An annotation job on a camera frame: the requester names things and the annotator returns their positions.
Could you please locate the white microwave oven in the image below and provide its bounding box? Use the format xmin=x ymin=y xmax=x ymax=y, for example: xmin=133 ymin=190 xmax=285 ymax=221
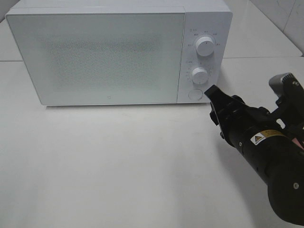
xmin=5 ymin=0 xmax=233 ymax=106

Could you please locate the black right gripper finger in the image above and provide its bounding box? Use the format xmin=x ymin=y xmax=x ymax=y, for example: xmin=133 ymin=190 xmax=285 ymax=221
xmin=204 ymin=85 xmax=228 ymax=104

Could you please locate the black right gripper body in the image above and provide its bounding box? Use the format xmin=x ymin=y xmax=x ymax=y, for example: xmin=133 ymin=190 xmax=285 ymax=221
xmin=210 ymin=95 xmax=285 ymax=147

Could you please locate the lower white microwave knob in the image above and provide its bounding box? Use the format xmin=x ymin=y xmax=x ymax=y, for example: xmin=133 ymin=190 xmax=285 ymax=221
xmin=191 ymin=67 xmax=209 ymax=85

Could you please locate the white microwave door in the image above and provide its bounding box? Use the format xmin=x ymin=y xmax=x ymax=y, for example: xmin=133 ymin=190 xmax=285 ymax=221
xmin=7 ymin=13 xmax=184 ymax=105

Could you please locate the white microwave knob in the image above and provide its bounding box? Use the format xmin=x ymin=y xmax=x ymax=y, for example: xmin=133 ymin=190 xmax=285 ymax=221
xmin=194 ymin=34 xmax=216 ymax=57
xmin=191 ymin=67 xmax=209 ymax=85

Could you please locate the round white door button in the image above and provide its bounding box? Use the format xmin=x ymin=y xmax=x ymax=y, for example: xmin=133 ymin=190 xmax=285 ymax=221
xmin=188 ymin=89 xmax=203 ymax=101

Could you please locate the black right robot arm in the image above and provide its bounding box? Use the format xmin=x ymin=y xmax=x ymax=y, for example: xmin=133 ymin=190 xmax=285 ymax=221
xmin=205 ymin=85 xmax=304 ymax=225

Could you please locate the upper white microwave knob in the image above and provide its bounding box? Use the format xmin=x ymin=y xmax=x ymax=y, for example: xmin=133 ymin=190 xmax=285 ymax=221
xmin=194 ymin=34 xmax=216 ymax=57

